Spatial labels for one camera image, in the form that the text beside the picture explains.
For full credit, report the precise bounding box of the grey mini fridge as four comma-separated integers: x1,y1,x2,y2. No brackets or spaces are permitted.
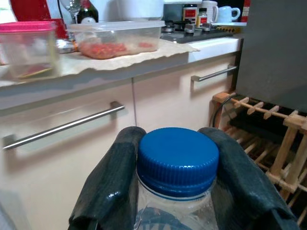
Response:
236,0,307,115

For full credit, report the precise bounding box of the white pot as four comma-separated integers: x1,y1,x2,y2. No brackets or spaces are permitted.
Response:
110,0,165,22

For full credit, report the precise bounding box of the white jug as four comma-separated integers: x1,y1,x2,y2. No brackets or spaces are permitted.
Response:
201,0,219,24

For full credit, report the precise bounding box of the cream kitchen drawer cabinet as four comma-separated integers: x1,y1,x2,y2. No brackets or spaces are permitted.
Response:
0,38,243,230

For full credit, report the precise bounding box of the white mug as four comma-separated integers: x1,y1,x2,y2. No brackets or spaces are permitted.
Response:
218,6,241,23

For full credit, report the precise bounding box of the black cable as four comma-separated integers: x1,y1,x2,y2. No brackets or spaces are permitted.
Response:
210,95,237,127

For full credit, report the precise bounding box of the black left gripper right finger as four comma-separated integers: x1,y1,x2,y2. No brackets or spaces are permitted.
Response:
198,126,303,230

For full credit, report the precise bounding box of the red-labelled jar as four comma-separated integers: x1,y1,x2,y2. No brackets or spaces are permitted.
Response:
182,4,199,24

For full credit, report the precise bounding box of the Ice Mountain water bottle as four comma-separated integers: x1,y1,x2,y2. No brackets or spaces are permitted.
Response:
133,126,220,230

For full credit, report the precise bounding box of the short steel drawer handle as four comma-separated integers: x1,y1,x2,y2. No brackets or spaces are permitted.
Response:
190,65,237,83

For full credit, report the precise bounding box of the dark glass bottle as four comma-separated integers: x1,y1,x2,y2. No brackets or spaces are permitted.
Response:
77,0,99,24

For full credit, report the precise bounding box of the wooden lattice rack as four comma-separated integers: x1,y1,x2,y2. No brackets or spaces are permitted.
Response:
212,92,307,226

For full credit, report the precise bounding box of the red kitchen appliance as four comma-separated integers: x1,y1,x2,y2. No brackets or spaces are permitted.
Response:
9,0,68,39

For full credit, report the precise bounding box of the beige paper sheet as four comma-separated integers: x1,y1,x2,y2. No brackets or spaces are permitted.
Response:
0,39,201,83

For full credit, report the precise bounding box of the small yellow-labelled jar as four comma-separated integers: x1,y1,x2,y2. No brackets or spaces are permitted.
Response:
196,8,209,28

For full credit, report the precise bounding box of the pink-lidded clear container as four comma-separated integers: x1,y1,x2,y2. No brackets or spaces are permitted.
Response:
0,21,60,80

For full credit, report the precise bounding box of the wine glass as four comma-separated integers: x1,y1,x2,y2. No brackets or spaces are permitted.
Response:
59,0,82,24

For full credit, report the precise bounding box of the clear food container with lid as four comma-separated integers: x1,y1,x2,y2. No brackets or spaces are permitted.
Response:
67,20,166,59

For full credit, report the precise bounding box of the black gas hob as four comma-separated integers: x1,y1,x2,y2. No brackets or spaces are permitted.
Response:
160,20,240,44

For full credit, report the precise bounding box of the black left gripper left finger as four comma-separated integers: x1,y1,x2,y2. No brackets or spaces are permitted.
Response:
68,126,147,230

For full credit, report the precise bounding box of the long steel drawer handle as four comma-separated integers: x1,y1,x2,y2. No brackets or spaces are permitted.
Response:
2,102,125,150

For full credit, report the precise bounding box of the silver foil packet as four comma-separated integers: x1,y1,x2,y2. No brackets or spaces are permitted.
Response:
56,39,79,55

